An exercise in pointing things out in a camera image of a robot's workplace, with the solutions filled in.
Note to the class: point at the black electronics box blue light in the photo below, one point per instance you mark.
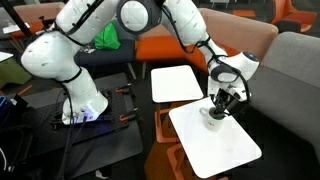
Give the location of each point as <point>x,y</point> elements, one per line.
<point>8,110</point>

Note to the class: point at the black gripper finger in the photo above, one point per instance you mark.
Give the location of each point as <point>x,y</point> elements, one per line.
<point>217,106</point>
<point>226,109</point>

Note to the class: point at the white side table orange frame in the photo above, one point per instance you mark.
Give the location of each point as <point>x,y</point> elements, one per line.
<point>175,83</point>
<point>213,150</point>

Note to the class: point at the orange lounge chair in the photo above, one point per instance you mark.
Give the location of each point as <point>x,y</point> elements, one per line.
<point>296,16</point>

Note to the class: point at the pink chair with orange cushion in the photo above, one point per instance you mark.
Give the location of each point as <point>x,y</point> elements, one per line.
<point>33,11</point>

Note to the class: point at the black robot cart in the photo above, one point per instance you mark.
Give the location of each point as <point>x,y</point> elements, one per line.
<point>110,146</point>

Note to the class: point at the green bag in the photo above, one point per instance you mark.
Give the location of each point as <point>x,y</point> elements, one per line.
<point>107,39</point>

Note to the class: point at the green ottoman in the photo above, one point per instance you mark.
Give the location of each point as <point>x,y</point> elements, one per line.
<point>13,73</point>

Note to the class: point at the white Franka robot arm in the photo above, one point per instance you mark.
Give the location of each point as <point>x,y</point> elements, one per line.
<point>53,56</point>

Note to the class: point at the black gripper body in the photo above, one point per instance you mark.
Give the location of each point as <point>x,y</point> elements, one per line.
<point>233,98</point>

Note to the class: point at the white paper sheet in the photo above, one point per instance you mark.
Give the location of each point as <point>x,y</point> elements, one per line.
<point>13,28</point>

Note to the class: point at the dark blue seat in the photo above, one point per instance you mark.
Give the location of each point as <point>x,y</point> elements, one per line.
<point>110,57</point>

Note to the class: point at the gray fabric sofa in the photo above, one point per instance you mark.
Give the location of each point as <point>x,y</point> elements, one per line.
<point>290,86</point>

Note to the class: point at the small orange table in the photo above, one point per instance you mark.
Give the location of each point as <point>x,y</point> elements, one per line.
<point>244,13</point>

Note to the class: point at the black tripod pole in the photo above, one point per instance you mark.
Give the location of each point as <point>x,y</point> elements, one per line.
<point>15,15</point>

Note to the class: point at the pink sofa with orange seat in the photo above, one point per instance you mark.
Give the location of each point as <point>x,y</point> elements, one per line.
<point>243,33</point>

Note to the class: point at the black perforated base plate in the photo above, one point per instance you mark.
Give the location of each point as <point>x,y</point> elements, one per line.
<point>115,100</point>

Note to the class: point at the orange black clamp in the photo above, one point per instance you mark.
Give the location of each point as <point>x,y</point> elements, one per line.
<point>121,89</point>
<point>128,116</point>

